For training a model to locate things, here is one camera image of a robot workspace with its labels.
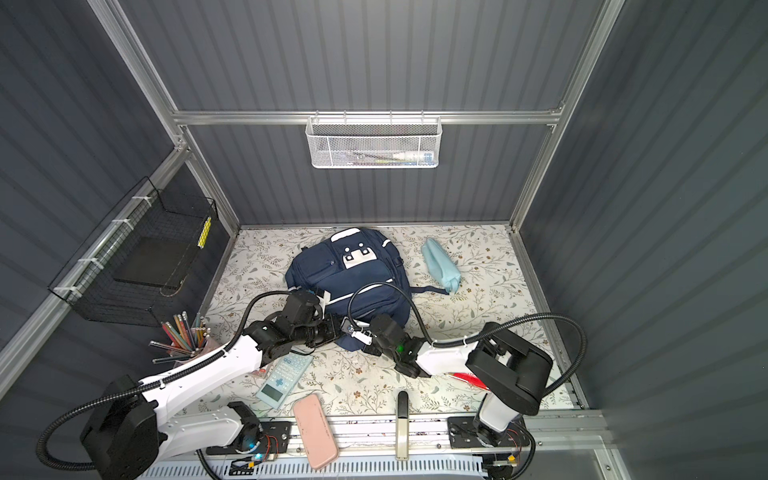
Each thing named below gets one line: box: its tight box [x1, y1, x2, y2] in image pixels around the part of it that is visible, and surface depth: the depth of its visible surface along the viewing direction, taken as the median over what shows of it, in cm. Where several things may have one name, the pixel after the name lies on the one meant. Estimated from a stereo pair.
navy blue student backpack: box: [285, 228, 450, 352], surface depth 98 cm
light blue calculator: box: [256, 352, 314, 410], surface depth 82 cm
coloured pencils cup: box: [149, 311, 211, 367], surface depth 80 cm
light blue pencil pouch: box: [421, 238, 462, 295], surface depth 101 cm
